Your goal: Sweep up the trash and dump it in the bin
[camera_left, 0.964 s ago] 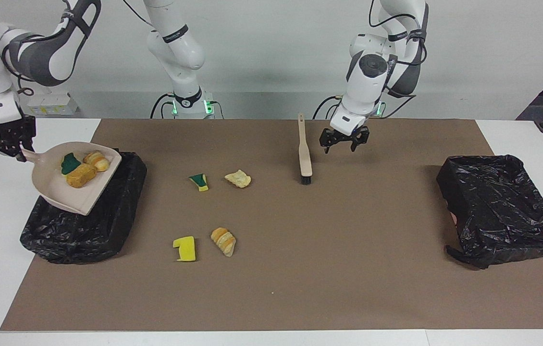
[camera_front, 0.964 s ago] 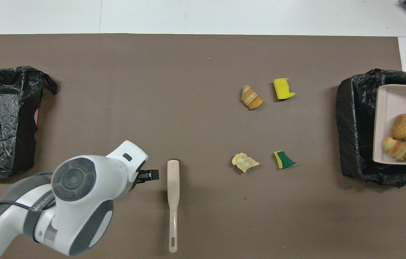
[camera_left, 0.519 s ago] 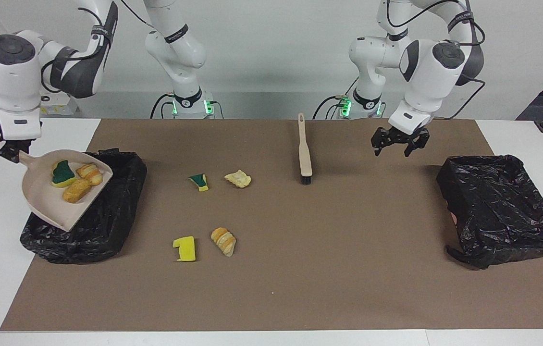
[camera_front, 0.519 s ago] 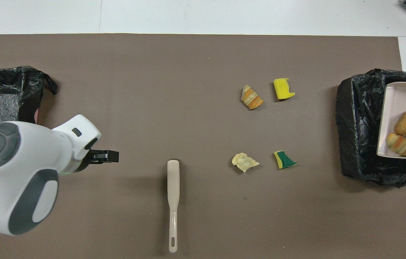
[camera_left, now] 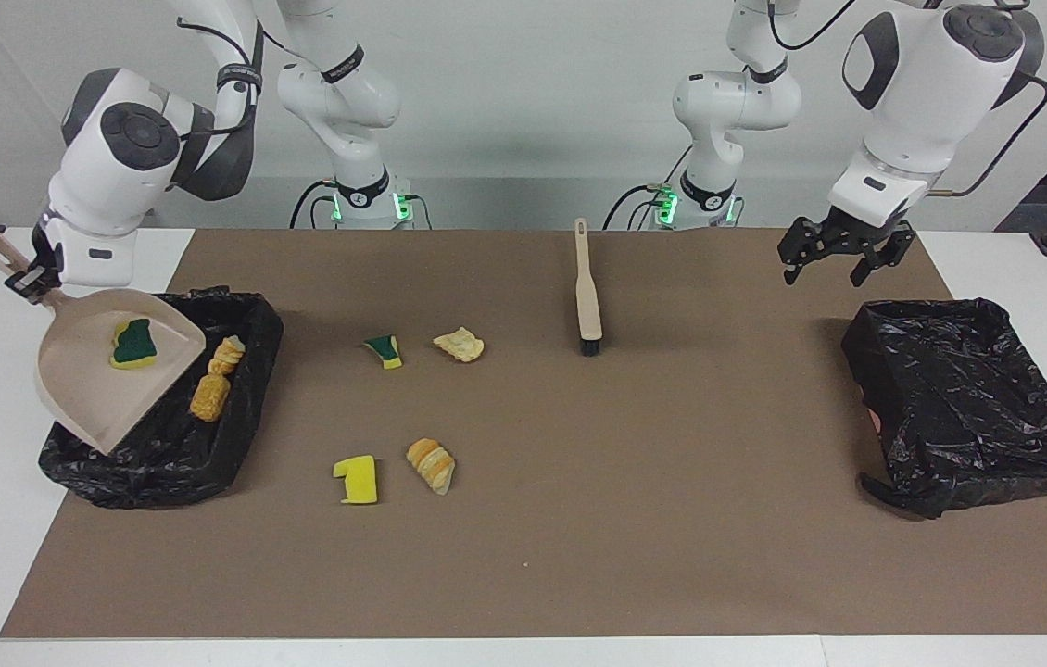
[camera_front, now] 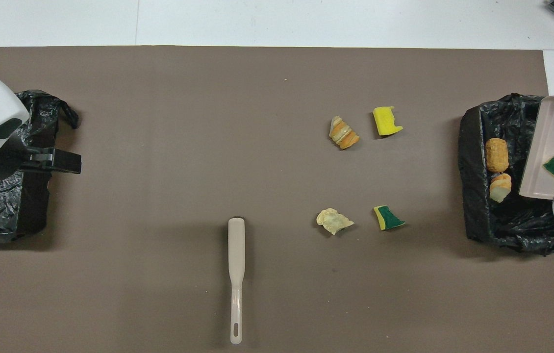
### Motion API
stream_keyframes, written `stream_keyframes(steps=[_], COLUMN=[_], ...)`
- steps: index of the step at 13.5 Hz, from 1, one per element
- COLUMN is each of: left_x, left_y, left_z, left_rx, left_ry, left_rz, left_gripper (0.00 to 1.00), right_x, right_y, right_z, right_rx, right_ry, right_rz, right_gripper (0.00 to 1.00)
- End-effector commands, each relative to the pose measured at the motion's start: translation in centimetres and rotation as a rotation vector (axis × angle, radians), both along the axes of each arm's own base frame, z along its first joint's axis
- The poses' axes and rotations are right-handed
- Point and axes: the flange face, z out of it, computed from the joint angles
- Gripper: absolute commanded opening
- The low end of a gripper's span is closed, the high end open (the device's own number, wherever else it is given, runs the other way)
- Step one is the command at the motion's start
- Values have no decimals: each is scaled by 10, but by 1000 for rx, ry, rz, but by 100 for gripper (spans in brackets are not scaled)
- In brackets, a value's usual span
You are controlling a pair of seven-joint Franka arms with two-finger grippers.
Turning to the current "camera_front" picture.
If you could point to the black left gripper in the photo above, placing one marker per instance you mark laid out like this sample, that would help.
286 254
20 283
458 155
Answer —
32 159

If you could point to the brown bread bun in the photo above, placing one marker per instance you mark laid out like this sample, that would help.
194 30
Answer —
496 154

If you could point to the small striped bread roll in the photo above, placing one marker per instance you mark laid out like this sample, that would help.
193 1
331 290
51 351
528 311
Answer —
500 187

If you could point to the brown table mat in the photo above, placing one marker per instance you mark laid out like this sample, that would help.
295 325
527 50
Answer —
208 147

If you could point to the pale crumpled bread piece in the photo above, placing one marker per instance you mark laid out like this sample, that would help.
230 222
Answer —
334 220

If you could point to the striped croissant bread piece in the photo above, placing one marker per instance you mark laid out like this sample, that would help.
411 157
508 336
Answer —
343 133

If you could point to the notched yellow sponge piece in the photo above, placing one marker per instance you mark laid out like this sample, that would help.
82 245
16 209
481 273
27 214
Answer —
386 121

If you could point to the green yellow sponge wedge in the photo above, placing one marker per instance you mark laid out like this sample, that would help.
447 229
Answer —
388 219

